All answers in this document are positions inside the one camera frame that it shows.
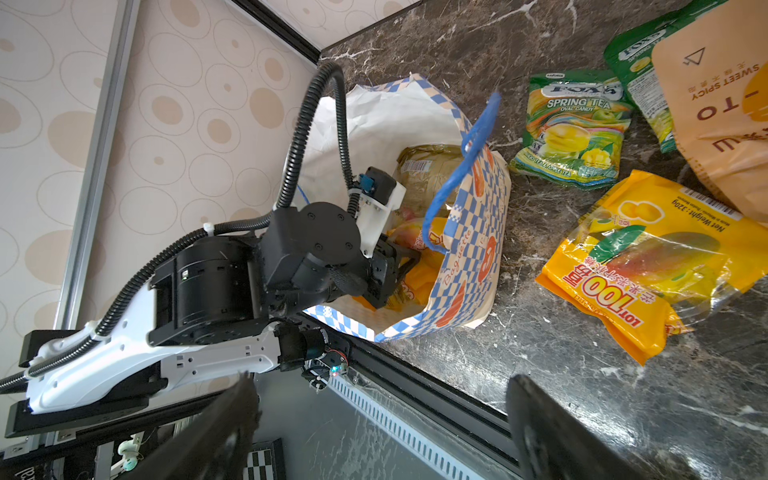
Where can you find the gold dried fruit bag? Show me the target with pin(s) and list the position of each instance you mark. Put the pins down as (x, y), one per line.
(423, 170)

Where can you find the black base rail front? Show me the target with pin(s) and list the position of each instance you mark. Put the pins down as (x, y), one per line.
(383, 419)

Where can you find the black frame post left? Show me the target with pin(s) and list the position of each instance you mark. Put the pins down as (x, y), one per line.
(262, 14)

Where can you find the green Fox's candy bag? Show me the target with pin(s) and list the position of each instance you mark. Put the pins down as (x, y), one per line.
(629, 56)

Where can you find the aluminium rail left wall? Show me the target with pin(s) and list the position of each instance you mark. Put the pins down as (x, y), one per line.
(97, 165)

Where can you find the blue checkered paper bag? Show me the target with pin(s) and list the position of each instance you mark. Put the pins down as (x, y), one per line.
(453, 211)

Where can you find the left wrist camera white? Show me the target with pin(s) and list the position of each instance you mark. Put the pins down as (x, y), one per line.
(379, 195)

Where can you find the orange potato chips bag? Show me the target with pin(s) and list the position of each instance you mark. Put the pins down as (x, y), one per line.
(713, 74)

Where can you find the yellow gummy candy bag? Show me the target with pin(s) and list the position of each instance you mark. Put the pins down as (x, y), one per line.
(652, 258)
(419, 282)

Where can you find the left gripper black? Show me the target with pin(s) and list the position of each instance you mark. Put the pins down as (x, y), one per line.
(388, 267)

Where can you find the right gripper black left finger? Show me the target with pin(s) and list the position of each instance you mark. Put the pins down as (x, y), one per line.
(215, 445)

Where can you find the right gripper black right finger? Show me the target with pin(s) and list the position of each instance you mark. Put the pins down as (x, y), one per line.
(551, 443)

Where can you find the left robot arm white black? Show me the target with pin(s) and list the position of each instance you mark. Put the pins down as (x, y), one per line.
(220, 300)

